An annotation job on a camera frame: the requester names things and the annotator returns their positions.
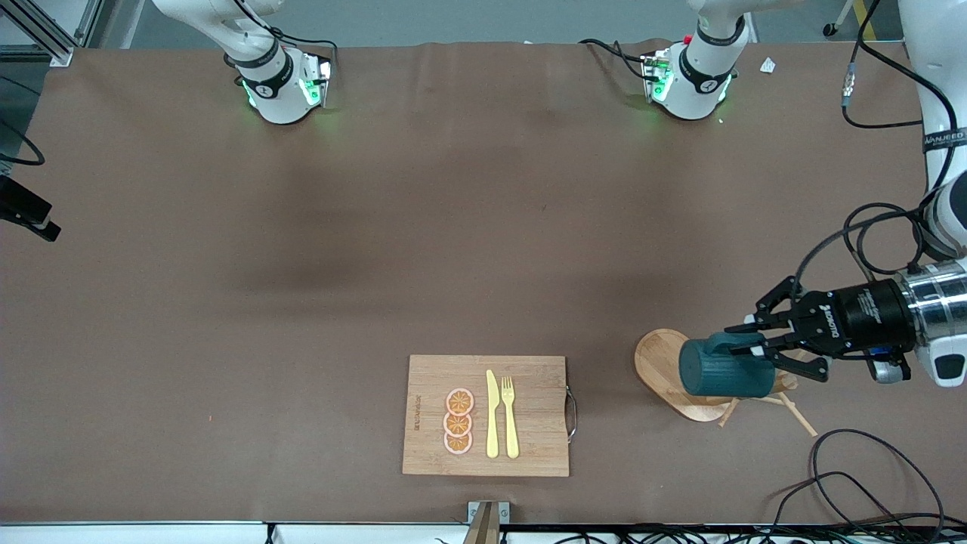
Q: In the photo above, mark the toy orange slice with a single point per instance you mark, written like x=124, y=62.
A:
x=457, y=443
x=459, y=401
x=457, y=424

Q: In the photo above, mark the white table edge rail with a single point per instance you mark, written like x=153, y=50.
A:
x=151, y=535

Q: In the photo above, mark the aluminium frame profile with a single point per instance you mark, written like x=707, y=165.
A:
x=53, y=49

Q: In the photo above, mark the bamboo cutting board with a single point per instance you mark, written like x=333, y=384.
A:
x=536, y=378

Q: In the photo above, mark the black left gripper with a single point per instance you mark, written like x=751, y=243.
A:
x=857, y=316

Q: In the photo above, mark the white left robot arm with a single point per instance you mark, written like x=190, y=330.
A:
x=940, y=91

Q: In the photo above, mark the metal table bracket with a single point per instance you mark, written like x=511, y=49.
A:
x=505, y=510

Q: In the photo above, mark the yellow plastic fork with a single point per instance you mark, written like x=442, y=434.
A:
x=511, y=431

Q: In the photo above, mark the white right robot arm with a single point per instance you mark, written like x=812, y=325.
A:
x=279, y=91

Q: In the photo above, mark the wooden mug rack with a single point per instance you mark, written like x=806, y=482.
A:
x=657, y=363

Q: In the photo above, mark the yellow plastic knife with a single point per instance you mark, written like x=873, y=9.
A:
x=492, y=423

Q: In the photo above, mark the white paper scrap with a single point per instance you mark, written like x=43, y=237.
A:
x=767, y=66

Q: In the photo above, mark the dark teal cup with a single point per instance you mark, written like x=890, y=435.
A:
x=718, y=374

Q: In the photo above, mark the brown table cover sheet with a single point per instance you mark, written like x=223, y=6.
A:
x=302, y=302

